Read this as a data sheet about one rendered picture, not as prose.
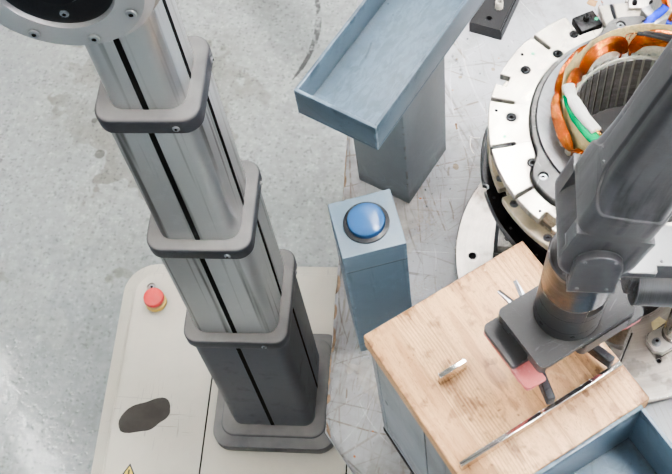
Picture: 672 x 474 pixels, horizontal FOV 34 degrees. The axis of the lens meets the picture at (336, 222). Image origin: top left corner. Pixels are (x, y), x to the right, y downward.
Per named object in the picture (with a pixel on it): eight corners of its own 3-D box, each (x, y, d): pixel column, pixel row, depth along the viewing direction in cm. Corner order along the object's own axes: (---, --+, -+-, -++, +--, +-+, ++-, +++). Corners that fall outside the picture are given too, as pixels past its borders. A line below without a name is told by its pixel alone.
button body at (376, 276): (400, 289, 139) (390, 188, 117) (414, 338, 136) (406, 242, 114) (347, 303, 139) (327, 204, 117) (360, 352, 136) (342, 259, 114)
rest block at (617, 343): (588, 316, 131) (590, 308, 129) (631, 332, 130) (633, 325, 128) (575, 345, 130) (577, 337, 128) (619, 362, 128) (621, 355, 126)
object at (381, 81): (415, 84, 155) (406, -57, 130) (481, 114, 151) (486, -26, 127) (321, 215, 146) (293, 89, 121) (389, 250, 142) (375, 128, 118)
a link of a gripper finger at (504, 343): (582, 378, 100) (598, 339, 92) (519, 418, 99) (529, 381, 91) (537, 322, 103) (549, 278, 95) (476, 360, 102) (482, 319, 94)
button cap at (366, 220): (379, 202, 117) (379, 197, 116) (389, 233, 115) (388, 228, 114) (343, 211, 116) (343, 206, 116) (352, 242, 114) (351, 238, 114)
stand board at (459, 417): (646, 406, 102) (650, 398, 100) (479, 515, 99) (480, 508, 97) (521, 250, 111) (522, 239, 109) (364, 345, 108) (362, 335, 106)
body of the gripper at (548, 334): (634, 318, 94) (651, 281, 88) (539, 378, 92) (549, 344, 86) (587, 262, 97) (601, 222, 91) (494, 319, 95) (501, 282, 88)
